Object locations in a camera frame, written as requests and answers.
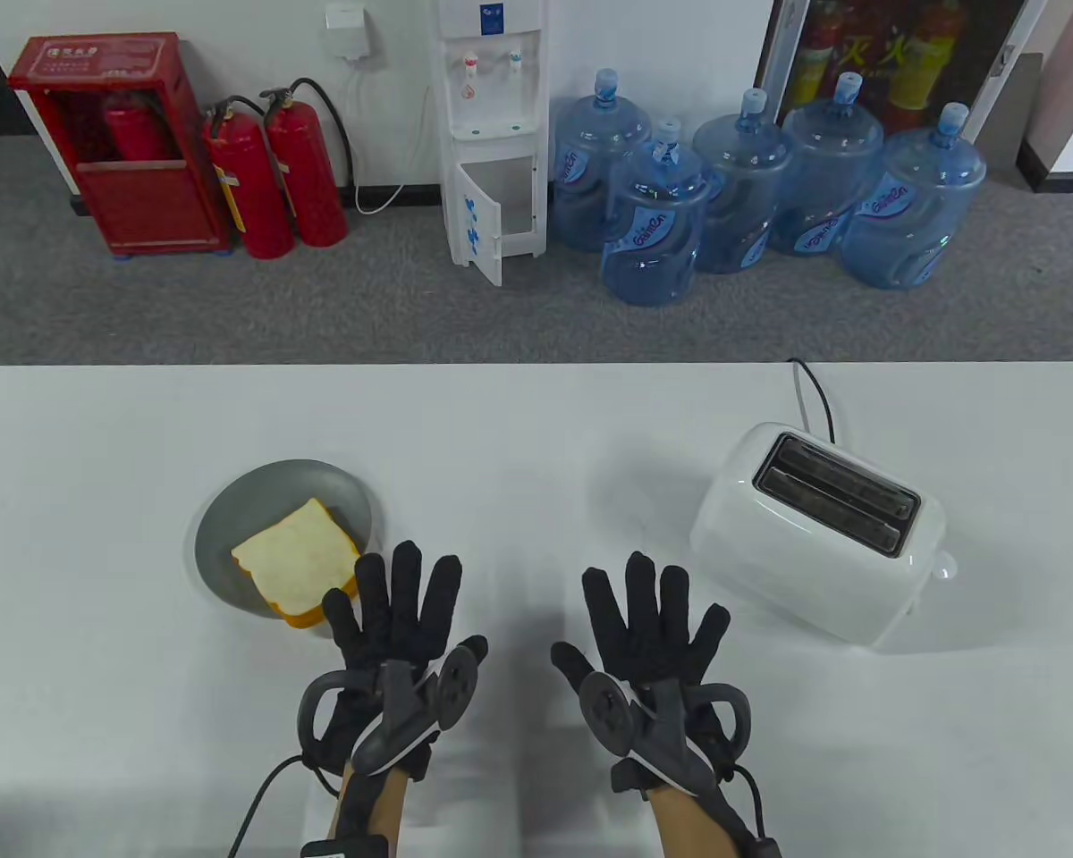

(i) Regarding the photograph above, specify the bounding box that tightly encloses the black right glove cable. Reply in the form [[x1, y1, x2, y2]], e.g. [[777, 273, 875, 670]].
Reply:
[[724, 769, 765, 841]]

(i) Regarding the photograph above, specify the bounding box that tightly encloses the white wall box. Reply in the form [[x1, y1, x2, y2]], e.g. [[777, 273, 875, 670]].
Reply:
[[325, 3, 372, 62]]

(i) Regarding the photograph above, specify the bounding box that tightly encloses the glass door fire cabinet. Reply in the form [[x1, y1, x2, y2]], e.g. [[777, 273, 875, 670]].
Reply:
[[756, 0, 1034, 135]]

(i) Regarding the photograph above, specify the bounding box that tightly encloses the red extinguisher inside cabinet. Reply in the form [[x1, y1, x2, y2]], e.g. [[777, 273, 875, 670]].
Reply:
[[100, 89, 175, 164]]

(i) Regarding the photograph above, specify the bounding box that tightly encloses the white toaster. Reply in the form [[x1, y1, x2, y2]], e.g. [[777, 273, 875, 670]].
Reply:
[[690, 422, 958, 649]]

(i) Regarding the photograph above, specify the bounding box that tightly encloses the person's right hand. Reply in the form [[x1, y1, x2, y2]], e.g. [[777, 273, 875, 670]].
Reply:
[[550, 551, 752, 796]]

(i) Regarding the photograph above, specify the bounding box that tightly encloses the black left hand controller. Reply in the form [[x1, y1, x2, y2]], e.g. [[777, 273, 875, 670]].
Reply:
[[298, 643, 484, 777]]

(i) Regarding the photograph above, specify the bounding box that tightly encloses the white power cable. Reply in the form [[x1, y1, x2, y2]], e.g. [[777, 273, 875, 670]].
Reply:
[[347, 58, 435, 215]]

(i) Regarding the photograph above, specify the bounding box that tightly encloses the grey leaning panel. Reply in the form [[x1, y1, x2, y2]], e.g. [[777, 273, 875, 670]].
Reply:
[[984, 52, 1044, 171]]

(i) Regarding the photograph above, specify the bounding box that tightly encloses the red fire extinguisher cabinet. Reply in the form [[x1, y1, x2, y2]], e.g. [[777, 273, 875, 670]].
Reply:
[[7, 32, 233, 260]]

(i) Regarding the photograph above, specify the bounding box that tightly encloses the black left glove cable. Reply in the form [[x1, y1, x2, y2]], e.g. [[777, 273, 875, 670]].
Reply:
[[228, 755, 341, 858]]

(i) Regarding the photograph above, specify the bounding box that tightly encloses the toast slice with orange crust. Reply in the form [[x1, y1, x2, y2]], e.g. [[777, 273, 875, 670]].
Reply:
[[268, 576, 361, 634], [231, 498, 361, 618]]

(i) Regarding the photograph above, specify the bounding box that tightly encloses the blue water jug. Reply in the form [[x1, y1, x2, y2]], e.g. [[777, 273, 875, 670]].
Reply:
[[841, 103, 987, 291], [601, 118, 712, 307], [769, 71, 886, 258], [693, 88, 792, 275], [552, 70, 654, 253]]

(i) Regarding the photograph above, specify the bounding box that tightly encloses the black hand controller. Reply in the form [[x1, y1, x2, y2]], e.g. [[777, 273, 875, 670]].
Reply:
[[298, 643, 484, 777], [579, 670, 752, 796]]

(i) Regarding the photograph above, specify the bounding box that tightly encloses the white water dispenser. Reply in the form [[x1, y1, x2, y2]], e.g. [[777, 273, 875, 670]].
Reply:
[[435, 0, 551, 287]]

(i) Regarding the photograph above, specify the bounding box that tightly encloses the black right hand controller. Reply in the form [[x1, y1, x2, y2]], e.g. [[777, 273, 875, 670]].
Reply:
[[579, 670, 752, 796]]

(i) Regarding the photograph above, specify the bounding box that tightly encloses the person's right forearm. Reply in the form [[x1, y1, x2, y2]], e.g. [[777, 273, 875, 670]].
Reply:
[[648, 778, 756, 858]]

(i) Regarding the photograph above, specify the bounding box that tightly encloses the person's left hand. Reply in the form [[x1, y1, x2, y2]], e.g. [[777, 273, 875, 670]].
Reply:
[[308, 541, 490, 787]]

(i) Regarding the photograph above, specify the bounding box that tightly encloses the person's left forearm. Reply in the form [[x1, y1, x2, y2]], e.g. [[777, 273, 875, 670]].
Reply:
[[335, 764, 412, 858]]

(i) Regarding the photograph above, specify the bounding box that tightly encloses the grey round plate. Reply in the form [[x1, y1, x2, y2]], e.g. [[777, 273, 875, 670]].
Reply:
[[195, 459, 375, 618]]

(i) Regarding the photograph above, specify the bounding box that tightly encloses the black glove cable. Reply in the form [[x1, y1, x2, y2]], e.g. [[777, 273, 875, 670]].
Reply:
[[228, 755, 341, 858], [724, 769, 765, 841]]

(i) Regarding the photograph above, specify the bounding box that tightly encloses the black toaster power cable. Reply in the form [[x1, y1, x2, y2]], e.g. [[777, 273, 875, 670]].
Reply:
[[787, 357, 837, 443]]

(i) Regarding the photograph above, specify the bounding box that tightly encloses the red fire extinguisher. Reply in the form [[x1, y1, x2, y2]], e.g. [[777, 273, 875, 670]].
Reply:
[[259, 79, 354, 248], [201, 97, 296, 260]]

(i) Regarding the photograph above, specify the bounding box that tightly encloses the black left wrist box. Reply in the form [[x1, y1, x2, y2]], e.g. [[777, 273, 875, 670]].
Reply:
[[300, 836, 390, 858]]

